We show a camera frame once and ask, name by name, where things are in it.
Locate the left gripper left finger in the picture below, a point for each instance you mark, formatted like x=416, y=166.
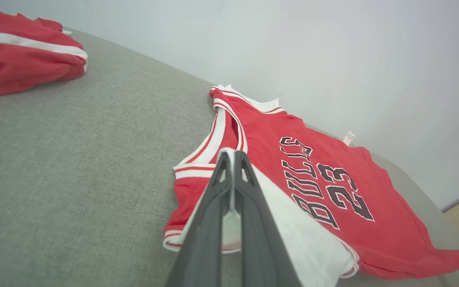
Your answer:
x=203, y=243

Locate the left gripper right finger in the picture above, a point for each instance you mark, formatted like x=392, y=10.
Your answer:
x=261, y=243

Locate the red Bulls basketball jersey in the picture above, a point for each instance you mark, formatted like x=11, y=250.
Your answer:
x=333, y=167

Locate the red shorts with white stripe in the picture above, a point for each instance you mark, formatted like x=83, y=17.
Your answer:
x=22, y=67

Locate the grey fabric sofa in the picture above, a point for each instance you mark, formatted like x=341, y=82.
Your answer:
x=74, y=179

